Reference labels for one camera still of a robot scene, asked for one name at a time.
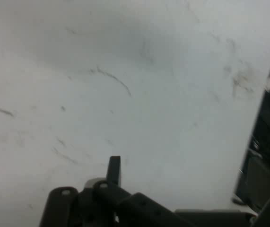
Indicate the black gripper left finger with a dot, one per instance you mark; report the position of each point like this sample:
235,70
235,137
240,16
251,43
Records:
61,208

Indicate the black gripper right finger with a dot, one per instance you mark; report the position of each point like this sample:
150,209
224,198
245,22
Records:
144,210

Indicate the dark blurry equipment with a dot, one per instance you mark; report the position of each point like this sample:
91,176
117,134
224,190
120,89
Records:
264,146

